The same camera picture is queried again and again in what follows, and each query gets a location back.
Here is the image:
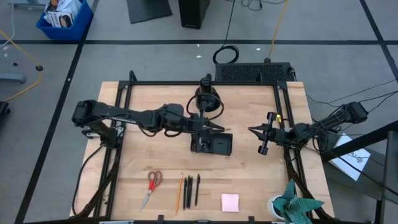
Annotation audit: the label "white plant pot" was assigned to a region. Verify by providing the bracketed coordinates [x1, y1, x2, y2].
[266, 194, 286, 221]

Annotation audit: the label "black computer tower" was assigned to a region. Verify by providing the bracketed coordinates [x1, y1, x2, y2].
[215, 62, 296, 83]

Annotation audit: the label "red handled scissors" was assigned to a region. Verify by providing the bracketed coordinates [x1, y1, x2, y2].
[139, 170, 163, 213]

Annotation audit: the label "green potted plant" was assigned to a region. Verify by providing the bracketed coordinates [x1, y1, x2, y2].
[272, 178, 325, 224]

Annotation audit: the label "blue plastic bin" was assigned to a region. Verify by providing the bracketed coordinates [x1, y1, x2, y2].
[35, 0, 95, 42]

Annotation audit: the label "dark metal desk frame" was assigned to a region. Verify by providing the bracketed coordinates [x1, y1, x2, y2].
[320, 120, 398, 224]

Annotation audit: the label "yellow hanging cable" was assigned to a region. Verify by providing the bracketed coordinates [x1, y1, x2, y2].
[264, 0, 290, 63]

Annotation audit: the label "black upright box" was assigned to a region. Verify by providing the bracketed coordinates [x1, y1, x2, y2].
[178, 0, 211, 30]

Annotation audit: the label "black mesh desk organizer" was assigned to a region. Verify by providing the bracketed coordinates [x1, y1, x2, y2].
[190, 131, 234, 157]

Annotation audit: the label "yellow floor cable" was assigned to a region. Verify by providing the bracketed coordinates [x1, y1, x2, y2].
[0, 29, 44, 103]

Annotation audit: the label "black left camera cable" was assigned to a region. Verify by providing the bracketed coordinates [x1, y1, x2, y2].
[185, 92, 225, 121]

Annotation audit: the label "black floor object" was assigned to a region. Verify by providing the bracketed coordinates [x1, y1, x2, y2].
[0, 101, 11, 125]

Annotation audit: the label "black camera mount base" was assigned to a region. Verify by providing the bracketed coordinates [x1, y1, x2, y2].
[195, 73, 222, 113]

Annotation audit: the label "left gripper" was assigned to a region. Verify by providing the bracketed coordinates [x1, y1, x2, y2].
[185, 102, 226, 153]

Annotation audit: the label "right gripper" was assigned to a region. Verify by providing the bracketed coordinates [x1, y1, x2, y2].
[248, 112, 297, 156]

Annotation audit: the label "pink sticky note pad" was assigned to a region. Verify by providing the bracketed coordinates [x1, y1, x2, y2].
[221, 193, 240, 213]

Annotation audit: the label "white paper sheet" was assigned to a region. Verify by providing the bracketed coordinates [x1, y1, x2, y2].
[328, 133, 372, 182]

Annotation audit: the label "black stand base plate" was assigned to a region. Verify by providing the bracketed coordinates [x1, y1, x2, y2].
[126, 0, 174, 25]

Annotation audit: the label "black hanging cable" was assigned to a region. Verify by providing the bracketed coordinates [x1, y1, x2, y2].
[212, 0, 240, 65]

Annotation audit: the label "grey table foot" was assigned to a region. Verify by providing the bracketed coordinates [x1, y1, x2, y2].
[0, 72, 27, 84]

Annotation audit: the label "white snack bags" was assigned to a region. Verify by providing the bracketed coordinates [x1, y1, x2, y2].
[43, 0, 83, 28]

